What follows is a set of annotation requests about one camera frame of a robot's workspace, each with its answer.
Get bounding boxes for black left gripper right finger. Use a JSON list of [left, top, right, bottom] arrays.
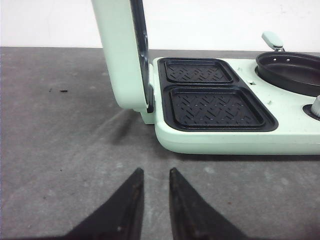
[[169, 168, 248, 240]]

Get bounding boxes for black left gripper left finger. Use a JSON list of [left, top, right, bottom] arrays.
[[65, 167, 145, 240]]

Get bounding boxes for mint green sandwich maker lid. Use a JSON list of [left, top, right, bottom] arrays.
[[92, 0, 154, 113]]

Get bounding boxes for mint green breakfast maker base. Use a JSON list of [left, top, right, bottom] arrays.
[[142, 57, 320, 155]]

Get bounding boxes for silver right control knob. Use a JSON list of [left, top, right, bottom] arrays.
[[310, 95, 320, 118]]

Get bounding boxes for black frying pan green handle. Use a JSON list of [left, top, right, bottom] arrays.
[[256, 31, 320, 97]]

